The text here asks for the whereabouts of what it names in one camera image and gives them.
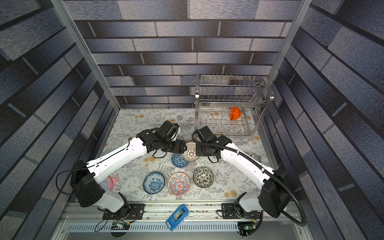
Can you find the blue floral rim bowl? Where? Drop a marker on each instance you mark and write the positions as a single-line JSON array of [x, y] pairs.
[[154, 183]]

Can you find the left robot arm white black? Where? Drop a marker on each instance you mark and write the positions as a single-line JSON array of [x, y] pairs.
[[87, 177]]

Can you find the aluminium rail frame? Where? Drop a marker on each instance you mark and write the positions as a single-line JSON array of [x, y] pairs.
[[204, 222]]

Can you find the blue dotted pattern bowl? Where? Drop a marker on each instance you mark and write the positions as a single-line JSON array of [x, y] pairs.
[[178, 161]]

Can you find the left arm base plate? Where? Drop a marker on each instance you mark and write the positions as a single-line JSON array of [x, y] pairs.
[[126, 212]]

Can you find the blue handheld meter device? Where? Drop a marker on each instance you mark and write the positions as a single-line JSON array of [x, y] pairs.
[[177, 217]]

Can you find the black white floral bowl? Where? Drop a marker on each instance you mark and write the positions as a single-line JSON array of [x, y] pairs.
[[203, 177]]

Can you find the red blue floral bowl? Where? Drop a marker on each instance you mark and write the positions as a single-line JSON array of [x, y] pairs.
[[178, 184]]

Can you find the orange bowl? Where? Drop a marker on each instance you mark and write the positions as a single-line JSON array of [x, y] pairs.
[[235, 113]]

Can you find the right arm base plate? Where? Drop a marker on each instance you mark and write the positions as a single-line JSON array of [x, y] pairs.
[[235, 211]]

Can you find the steel two-tier dish rack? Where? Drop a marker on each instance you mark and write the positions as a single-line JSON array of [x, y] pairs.
[[215, 95]]

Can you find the red soda can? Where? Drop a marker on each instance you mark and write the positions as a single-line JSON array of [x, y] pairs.
[[256, 157]]

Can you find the pink alarm clock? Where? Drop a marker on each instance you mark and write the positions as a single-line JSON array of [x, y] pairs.
[[109, 182]]

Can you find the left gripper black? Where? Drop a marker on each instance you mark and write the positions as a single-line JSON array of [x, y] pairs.
[[179, 149]]

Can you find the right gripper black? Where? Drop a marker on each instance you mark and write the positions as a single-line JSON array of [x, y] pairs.
[[200, 148]]

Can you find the white lattice pattern bowl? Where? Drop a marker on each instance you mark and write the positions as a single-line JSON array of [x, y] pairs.
[[190, 154]]

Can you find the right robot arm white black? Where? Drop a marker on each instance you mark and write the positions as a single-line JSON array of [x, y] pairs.
[[274, 194]]

